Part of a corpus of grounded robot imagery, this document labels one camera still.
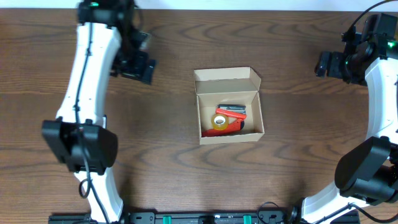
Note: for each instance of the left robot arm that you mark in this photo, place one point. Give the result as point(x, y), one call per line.
point(108, 45)

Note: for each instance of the red utility knife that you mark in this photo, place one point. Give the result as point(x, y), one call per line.
point(231, 128)

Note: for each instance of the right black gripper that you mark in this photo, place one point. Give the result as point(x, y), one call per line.
point(334, 58)

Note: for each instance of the open cardboard box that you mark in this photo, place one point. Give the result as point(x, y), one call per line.
point(229, 86)

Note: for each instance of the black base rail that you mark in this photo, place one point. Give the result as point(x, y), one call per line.
point(273, 217)

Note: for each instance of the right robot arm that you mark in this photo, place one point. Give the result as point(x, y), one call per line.
point(367, 175)

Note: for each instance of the yellow tape roll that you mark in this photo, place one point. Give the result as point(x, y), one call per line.
point(219, 122)

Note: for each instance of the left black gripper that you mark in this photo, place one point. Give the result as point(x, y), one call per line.
point(137, 68)

